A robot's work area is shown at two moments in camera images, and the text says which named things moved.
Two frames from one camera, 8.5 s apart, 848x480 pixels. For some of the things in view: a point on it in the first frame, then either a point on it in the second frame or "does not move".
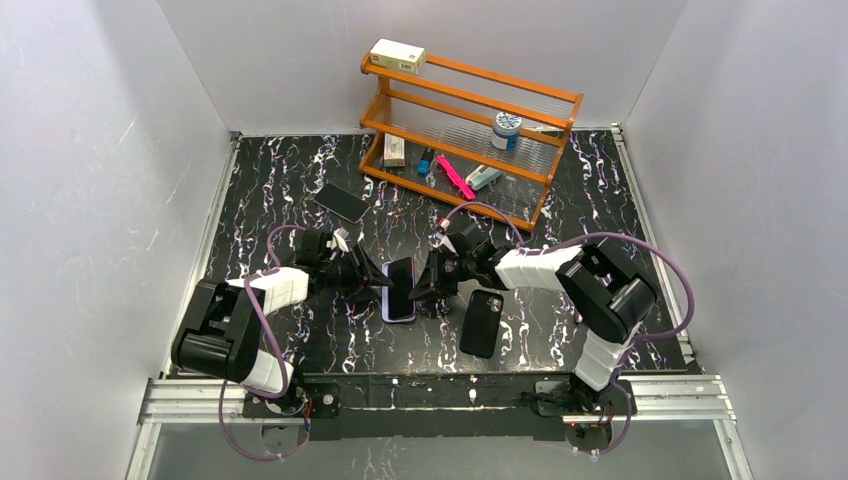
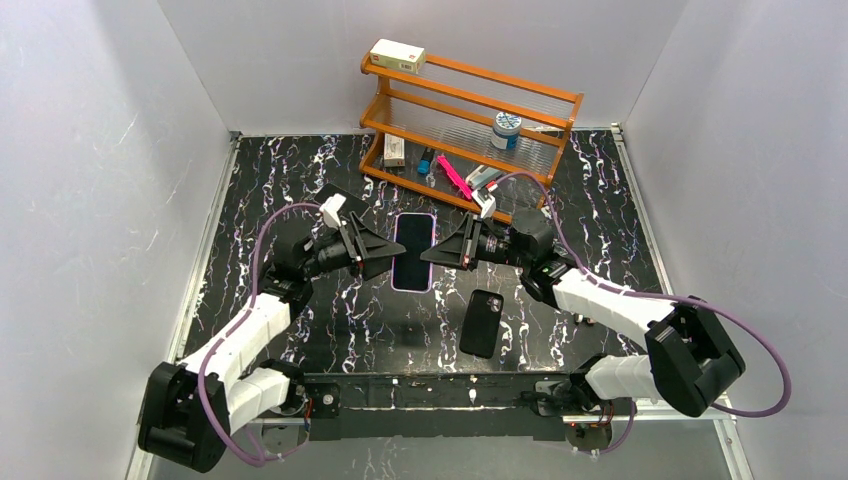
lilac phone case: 385,296 to 415,232
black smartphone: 341,203 does not move
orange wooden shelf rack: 473,136 does not move
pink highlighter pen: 456,177 does not move
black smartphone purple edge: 400,305 to 414,232
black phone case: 482,323 does not move
